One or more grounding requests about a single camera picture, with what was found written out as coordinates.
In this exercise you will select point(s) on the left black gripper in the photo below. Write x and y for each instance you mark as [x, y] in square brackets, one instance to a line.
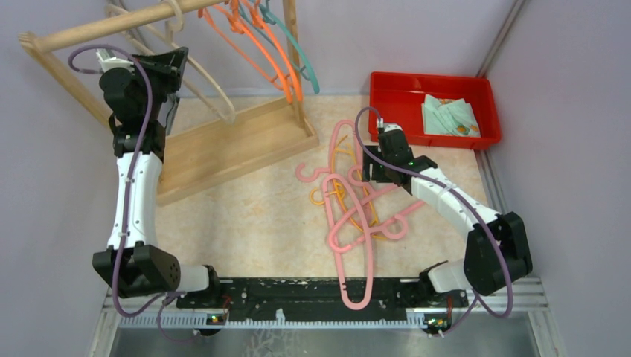
[167, 65]

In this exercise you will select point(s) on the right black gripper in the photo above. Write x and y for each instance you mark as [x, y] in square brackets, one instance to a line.
[376, 175]

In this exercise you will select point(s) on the pink plastic hanger front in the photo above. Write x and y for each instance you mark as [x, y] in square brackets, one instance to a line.
[354, 269]

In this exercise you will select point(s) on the pink plastic hanger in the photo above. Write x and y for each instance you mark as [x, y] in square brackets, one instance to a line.
[342, 128]
[354, 269]
[395, 227]

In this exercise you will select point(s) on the teal plastic hanger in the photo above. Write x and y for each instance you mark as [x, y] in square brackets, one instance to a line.
[288, 27]

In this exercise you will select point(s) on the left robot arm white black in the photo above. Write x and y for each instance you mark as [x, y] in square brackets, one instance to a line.
[133, 264]

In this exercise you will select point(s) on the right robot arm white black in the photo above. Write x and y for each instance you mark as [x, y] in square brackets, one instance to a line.
[497, 250]

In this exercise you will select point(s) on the yellow thin hanger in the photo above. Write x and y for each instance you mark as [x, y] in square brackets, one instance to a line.
[339, 189]

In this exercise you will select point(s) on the red plastic bin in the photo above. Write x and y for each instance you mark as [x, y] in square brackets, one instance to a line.
[399, 97]

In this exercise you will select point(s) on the folded mint cloth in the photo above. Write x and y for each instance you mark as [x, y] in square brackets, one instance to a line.
[449, 117]

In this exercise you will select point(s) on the pink plastic hanger right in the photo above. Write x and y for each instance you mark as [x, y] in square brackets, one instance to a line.
[395, 227]

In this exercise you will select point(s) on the pink plastic hanger back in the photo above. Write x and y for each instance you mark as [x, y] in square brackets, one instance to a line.
[342, 128]

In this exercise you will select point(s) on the wooden hanger rack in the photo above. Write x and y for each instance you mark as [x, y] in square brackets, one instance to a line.
[204, 156]

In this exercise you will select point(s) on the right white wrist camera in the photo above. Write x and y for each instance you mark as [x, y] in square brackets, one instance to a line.
[383, 127]

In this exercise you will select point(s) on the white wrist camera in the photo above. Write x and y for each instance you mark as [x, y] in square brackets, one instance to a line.
[108, 61]
[383, 127]

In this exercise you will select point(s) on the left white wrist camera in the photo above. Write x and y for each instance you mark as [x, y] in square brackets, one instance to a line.
[108, 61]

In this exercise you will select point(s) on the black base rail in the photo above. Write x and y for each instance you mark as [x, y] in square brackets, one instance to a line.
[254, 299]

